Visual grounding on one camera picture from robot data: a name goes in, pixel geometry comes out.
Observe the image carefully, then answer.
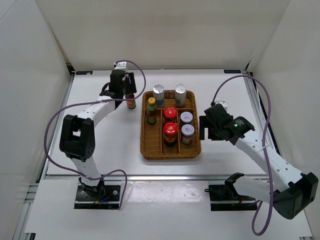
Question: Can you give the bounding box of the white-lid spice jar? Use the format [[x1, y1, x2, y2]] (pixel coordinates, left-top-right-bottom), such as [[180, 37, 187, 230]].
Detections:
[[180, 111, 193, 125], [181, 124, 195, 145]]

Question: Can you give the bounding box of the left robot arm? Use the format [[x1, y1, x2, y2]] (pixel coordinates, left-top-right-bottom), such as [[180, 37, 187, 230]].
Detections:
[[59, 69, 137, 200]]

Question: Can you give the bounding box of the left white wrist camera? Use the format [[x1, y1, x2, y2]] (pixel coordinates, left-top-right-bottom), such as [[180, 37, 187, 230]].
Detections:
[[113, 61, 128, 73]]

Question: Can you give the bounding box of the blue-label pellet jar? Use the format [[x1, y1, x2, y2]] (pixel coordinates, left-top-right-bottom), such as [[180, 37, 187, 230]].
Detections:
[[174, 84, 187, 108], [152, 84, 165, 109]]

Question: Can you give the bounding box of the yellow-cap sauce bottle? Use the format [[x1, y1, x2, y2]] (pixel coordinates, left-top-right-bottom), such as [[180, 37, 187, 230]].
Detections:
[[125, 93, 136, 110], [147, 97, 157, 125]]

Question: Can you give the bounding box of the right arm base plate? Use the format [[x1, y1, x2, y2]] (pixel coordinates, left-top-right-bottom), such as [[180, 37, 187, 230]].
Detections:
[[204, 181, 259, 212]]

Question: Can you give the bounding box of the red-lid chili jar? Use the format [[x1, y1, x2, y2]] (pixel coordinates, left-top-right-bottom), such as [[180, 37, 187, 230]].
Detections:
[[163, 106, 178, 124], [163, 122, 178, 146]]

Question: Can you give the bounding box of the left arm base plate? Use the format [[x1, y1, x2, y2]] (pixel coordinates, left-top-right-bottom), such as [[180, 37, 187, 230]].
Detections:
[[73, 181, 124, 210]]

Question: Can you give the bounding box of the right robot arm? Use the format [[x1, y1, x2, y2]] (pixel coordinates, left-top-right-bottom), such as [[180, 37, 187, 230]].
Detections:
[[199, 103, 319, 220]]

